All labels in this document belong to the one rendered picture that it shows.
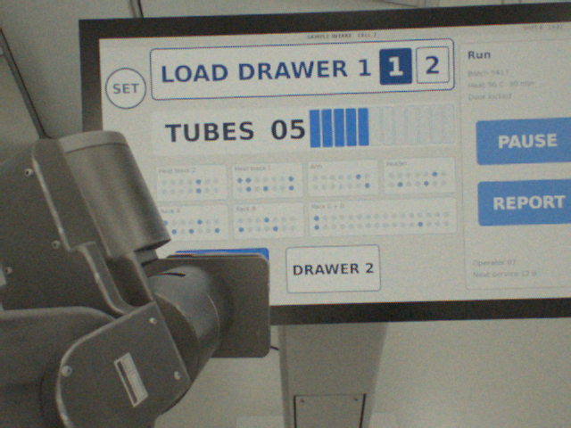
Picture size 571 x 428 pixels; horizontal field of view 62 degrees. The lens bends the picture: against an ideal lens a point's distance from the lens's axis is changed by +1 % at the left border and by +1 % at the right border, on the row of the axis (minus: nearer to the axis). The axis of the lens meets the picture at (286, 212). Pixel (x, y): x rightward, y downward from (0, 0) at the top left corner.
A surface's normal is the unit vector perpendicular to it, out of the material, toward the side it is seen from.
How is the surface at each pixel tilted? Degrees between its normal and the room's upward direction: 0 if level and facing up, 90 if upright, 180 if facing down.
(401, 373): 0
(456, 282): 50
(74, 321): 61
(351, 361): 90
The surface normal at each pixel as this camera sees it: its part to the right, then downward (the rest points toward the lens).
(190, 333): -0.04, -0.01
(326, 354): 0.01, 0.65
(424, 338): -0.03, -0.76
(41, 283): -0.31, 0.11
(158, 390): 0.86, -0.40
